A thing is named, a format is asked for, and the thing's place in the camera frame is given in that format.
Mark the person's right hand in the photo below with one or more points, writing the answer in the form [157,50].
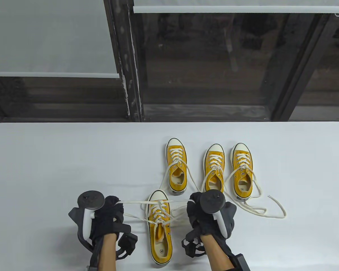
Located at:
[200,223]

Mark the person's left hand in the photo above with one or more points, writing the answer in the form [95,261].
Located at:
[108,220]

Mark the person's left forearm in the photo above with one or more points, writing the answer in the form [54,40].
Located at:
[106,254]

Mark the person's right forearm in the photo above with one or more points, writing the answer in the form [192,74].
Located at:
[216,254]

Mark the black wrist battery box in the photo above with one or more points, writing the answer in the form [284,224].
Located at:
[89,267]
[241,264]

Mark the grey roller blind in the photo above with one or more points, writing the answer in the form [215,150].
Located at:
[45,36]

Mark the white roller blind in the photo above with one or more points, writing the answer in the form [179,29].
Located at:
[228,8]

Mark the black wrist camera rig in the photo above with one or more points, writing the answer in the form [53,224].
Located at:
[192,245]
[127,242]

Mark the dark window frame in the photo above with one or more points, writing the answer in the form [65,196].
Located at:
[127,56]

